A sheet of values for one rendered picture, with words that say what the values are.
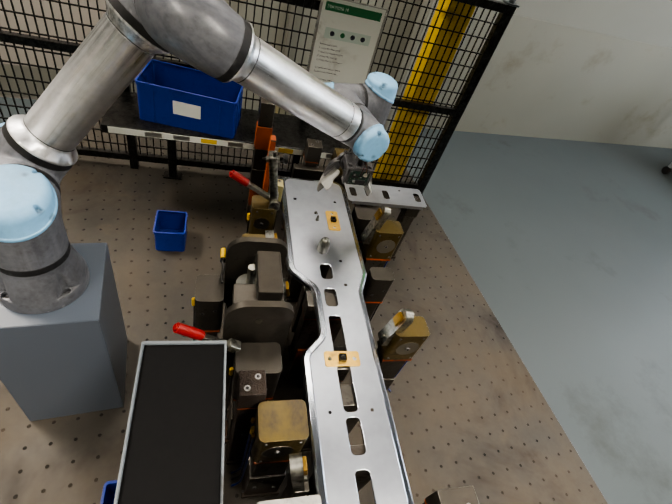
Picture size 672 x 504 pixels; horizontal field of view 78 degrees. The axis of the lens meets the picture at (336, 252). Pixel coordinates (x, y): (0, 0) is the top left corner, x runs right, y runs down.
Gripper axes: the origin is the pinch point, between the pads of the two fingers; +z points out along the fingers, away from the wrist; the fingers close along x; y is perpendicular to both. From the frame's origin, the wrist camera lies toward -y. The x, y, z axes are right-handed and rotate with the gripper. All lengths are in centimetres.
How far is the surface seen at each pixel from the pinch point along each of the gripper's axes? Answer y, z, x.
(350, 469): 70, 10, -7
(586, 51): -268, 23, 293
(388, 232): 8.2, 6.8, 14.9
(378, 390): 55, 11, 2
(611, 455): 53, 110, 165
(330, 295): 27.8, 12.2, -4.6
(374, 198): -12.5, 11.7, 16.7
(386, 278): 21.5, 12.1, 12.8
